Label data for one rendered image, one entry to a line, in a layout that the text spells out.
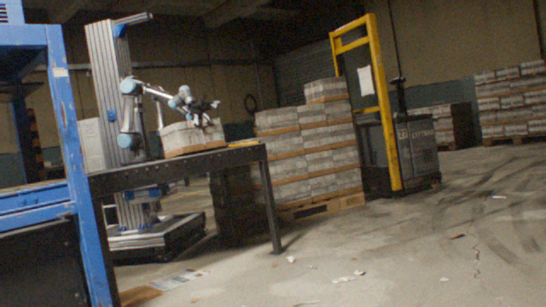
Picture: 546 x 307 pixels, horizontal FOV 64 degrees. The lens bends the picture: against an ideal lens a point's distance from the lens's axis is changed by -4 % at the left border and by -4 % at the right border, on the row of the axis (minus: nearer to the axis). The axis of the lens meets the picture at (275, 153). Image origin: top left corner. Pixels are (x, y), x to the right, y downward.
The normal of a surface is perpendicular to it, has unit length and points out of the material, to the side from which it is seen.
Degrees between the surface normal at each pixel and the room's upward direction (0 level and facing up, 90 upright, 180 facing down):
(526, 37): 90
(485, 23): 90
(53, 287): 90
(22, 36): 90
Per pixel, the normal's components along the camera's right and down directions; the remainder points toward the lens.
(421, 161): 0.40, -0.02
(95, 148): -0.23, 0.09
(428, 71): -0.72, 0.15
